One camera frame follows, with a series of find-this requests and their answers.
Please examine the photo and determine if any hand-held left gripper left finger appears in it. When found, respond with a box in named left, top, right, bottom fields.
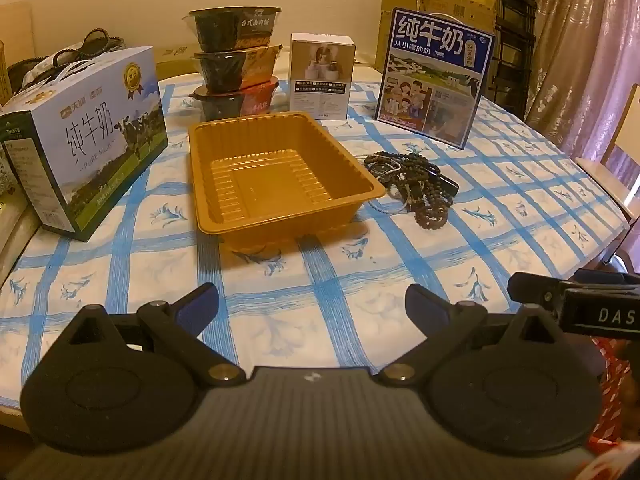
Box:
left=60, top=282, right=247, bottom=387

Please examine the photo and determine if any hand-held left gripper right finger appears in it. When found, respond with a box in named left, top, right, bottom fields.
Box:
left=377, top=284, right=556, bottom=386

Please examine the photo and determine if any middle black instant bowl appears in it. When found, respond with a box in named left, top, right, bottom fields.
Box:
left=192, top=45, right=284, bottom=92

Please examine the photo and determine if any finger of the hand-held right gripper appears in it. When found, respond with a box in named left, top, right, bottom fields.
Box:
left=507, top=271, right=568, bottom=318

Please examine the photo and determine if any blue checked tablecloth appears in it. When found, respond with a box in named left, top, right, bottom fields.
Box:
left=0, top=71, right=632, bottom=413

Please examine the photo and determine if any open brown cardboard box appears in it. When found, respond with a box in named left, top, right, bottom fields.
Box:
left=419, top=0, right=497, bottom=37

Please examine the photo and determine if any dark blue cartoon milk carton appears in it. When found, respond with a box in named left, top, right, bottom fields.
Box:
left=375, top=7, right=496, bottom=150

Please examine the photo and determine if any pile of bead bracelets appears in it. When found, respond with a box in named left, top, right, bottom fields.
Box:
left=362, top=150, right=456, bottom=233

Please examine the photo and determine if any wooden chair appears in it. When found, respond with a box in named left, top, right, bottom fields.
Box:
left=574, top=84, right=640, bottom=222

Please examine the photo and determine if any light blue cow milk carton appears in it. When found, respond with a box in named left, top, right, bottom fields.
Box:
left=0, top=46, right=169, bottom=242

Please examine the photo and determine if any bottom black instant bowl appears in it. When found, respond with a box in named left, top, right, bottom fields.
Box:
left=192, top=76, right=281, bottom=122

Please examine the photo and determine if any pink patterned curtain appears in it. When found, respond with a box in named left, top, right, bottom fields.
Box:
left=524, top=0, right=640, bottom=173

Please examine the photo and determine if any golden plastic tray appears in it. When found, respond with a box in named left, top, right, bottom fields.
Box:
left=188, top=112, right=387, bottom=237

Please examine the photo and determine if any black instant meal bowl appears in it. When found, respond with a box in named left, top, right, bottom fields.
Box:
left=182, top=6, right=283, bottom=53

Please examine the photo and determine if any black folding rack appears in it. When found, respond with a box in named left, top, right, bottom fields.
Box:
left=492, top=0, right=539, bottom=122

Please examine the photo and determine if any flat brown cardboard box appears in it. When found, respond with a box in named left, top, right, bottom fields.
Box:
left=155, top=42, right=202, bottom=81

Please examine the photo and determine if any small white product box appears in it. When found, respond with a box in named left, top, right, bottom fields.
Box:
left=289, top=32, right=357, bottom=121

